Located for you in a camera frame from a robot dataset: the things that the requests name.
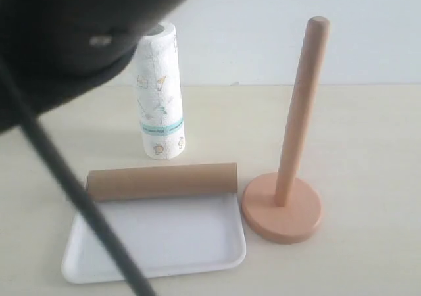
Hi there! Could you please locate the brown cardboard tube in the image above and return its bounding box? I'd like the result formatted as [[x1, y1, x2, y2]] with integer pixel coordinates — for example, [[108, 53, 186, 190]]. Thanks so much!
[[86, 162, 238, 201]]

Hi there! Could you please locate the printed white paper towel roll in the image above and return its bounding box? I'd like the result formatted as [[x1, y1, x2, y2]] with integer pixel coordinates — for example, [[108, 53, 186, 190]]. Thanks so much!
[[133, 22, 186, 160]]

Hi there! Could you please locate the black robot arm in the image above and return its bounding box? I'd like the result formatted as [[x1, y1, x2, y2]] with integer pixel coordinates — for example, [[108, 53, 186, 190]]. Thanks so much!
[[1, 0, 185, 114]]

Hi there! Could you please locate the wooden paper towel holder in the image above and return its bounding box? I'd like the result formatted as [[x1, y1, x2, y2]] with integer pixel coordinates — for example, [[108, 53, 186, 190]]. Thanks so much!
[[241, 16, 330, 244]]

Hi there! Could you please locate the white rectangular plastic tray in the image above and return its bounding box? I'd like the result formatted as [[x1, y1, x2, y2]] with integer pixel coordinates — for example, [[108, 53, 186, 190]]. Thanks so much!
[[62, 193, 246, 284]]

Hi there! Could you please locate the black cable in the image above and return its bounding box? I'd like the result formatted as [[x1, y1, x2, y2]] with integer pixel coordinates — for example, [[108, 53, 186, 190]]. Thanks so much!
[[0, 55, 157, 296]]

